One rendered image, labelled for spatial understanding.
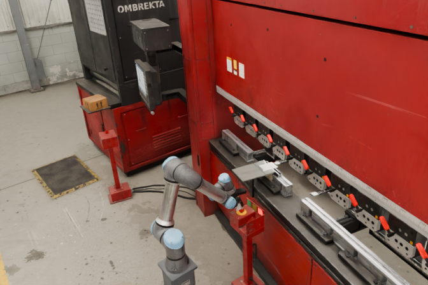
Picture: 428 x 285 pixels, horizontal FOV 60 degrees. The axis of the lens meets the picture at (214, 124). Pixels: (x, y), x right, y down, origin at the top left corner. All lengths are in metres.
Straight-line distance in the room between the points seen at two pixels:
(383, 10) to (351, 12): 0.18
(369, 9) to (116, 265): 2.90
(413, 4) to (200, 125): 2.27
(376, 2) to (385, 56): 0.22
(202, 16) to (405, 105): 1.95
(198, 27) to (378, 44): 1.77
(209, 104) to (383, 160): 1.91
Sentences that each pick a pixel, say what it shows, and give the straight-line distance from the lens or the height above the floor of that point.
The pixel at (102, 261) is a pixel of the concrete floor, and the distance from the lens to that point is 3.73.
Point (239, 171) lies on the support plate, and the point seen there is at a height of 1.00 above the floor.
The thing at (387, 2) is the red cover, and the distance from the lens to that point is 1.69.
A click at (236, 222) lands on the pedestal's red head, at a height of 0.74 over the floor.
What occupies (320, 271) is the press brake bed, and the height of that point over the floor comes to 0.74.
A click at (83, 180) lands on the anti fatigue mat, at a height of 0.01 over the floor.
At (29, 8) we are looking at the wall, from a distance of 8.80.
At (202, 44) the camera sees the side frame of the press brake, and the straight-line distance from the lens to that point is 3.22.
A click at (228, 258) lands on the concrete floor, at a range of 3.53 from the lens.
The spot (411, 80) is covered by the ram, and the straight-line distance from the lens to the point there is 1.67.
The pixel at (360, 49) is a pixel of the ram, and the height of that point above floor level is 2.05.
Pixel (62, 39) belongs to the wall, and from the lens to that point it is 9.01.
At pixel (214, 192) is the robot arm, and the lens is 2.25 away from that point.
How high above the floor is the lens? 2.48
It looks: 25 degrees down
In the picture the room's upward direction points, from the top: 4 degrees counter-clockwise
